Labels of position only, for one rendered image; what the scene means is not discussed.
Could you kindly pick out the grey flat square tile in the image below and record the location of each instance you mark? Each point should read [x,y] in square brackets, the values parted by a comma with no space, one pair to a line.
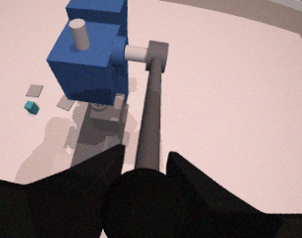
[35,90]
[64,103]

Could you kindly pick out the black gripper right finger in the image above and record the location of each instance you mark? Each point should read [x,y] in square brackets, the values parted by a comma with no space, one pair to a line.
[214,212]

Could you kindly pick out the teal block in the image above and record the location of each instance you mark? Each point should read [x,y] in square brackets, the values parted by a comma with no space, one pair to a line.
[32,107]

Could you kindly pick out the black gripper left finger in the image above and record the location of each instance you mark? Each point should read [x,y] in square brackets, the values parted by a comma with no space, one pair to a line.
[64,205]

